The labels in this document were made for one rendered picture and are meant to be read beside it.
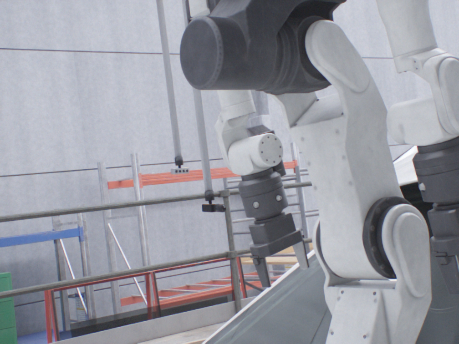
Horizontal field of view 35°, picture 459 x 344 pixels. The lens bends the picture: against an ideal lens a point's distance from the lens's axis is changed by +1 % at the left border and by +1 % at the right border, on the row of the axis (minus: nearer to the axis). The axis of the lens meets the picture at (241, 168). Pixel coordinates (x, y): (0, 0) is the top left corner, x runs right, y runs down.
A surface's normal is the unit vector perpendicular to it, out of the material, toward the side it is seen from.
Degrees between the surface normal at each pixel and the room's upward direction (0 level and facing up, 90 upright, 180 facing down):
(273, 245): 90
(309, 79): 153
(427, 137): 101
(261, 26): 90
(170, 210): 90
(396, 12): 110
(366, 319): 60
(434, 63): 51
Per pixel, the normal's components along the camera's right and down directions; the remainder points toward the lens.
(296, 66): -0.14, 0.33
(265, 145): 0.61, -0.11
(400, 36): -0.60, 0.24
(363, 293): -0.74, -0.43
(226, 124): 0.62, 0.60
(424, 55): -0.17, -0.62
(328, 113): -0.55, -0.77
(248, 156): -0.75, 0.26
